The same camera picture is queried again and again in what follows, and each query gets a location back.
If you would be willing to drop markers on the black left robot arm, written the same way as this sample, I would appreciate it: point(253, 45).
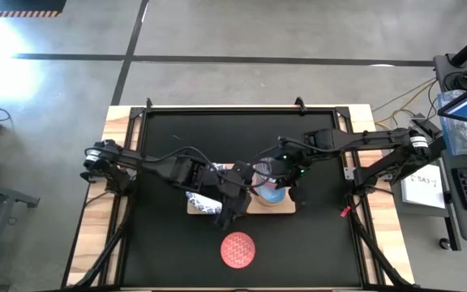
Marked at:
point(176, 170)

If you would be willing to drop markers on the hazard striped floor mat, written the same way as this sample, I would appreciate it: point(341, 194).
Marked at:
point(18, 7)

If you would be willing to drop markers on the clear plastic bag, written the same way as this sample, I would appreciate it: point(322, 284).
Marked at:
point(460, 138)

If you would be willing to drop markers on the blue and white patterned bowl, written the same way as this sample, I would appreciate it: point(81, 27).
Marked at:
point(203, 204)

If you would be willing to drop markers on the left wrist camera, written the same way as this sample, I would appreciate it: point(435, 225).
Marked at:
point(243, 172)

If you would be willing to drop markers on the black power strip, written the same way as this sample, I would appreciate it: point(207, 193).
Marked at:
point(425, 123)

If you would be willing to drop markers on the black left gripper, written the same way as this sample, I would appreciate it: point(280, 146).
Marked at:
point(235, 194)

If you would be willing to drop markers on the black metal rig frame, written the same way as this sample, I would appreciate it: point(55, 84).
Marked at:
point(141, 134)

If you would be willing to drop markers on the small red clip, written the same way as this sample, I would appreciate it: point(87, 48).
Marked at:
point(345, 211)

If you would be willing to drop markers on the red-rimmed swirl patterned bowl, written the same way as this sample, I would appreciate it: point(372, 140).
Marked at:
point(237, 250)

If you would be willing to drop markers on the wooden shelf with black legs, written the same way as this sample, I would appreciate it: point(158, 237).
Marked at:
point(286, 209)

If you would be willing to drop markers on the white SA3 label sheet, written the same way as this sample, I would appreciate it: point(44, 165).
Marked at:
point(422, 184)

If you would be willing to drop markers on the black table mat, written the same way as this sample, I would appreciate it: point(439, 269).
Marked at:
point(201, 134)

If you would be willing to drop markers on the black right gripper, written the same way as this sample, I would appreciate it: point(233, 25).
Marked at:
point(296, 162)

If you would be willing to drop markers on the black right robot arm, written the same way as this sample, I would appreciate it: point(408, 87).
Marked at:
point(359, 140)

